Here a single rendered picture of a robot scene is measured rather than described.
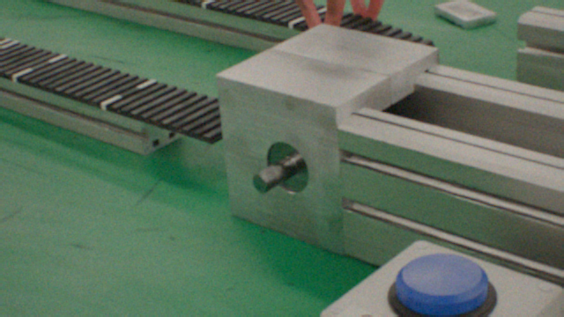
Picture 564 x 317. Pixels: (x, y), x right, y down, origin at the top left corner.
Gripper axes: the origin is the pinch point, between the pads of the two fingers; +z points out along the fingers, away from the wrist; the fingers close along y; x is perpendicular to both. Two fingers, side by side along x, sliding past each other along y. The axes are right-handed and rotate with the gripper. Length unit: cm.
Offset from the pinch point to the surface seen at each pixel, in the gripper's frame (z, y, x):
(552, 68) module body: -2.1, -4.7, -20.6
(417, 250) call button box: -2.1, -28.8, -26.8
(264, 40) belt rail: 2.1, -1.5, 7.4
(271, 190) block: 0.9, -23.6, -12.8
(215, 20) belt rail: 1.2, -1.6, 12.9
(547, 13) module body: -5.1, -3.0, -19.3
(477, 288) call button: -3.3, -31.7, -31.9
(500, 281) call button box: -2.1, -29.0, -31.4
